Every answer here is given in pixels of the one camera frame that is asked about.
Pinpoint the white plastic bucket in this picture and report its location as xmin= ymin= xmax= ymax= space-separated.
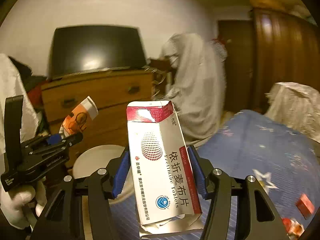
xmin=72 ymin=145 xmax=134 ymax=205

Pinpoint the dark wooden door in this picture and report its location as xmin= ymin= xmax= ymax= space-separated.
xmin=218 ymin=20 xmax=255 ymax=113

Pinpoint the striped cloth cover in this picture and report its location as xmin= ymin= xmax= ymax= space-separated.
xmin=162 ymin=33 xmax=226 ymax=145

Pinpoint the long red carton box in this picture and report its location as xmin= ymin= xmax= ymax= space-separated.
xmin=296 ymin=193 xmax=315 ymax=219

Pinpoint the wooden chest of drawers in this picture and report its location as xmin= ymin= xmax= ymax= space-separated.
xmin=41 ymin=70 xmax=153 ymax=168

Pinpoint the white gloved left hand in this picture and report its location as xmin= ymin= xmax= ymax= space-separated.
xmin=1 ymin=179 xmax=47 ymax=230

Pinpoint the white red medicine box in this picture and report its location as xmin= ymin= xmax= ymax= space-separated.
xmin=126 ymin=101 xmax=203 ymax=239

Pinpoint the black flat television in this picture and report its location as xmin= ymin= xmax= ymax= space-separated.
xmin=48 ymin=25 xmax=146 ymax=80

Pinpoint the orange white carton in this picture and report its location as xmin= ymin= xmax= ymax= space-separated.
xmin=59 ymin=96 xmax=98 ymax=138

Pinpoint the blue checkered bed sheet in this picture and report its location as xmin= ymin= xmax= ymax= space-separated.
xmin=109 ymin=109 xmax=320 ymax=240

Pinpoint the dark wooden wardrobe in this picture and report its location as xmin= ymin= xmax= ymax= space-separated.
xmin=252 ymin=8 xmax=319 ymax=113

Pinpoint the orange bag on wardrobe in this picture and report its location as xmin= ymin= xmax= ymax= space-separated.
xmin=249 ymin=0 xmax=287 ymax=12

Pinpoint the white satin cloth left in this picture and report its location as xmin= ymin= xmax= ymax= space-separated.
xmin=1 ymin=54 xmax=39 ymax=154

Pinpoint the small red box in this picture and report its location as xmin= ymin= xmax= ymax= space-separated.
xmin=282 ymin=218 xmax=304 ymax=240

